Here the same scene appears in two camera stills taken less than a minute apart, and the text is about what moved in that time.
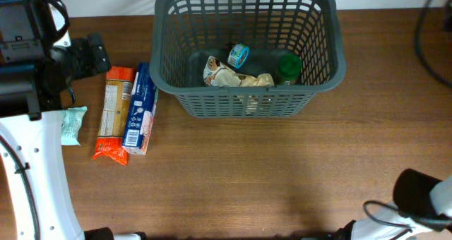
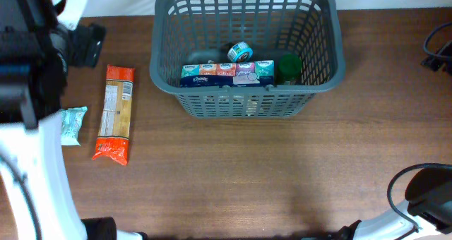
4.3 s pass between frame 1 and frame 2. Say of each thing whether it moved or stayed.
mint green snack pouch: stayed
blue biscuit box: moved
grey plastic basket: stayed
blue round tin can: stayed
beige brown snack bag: moved
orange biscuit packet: stayed
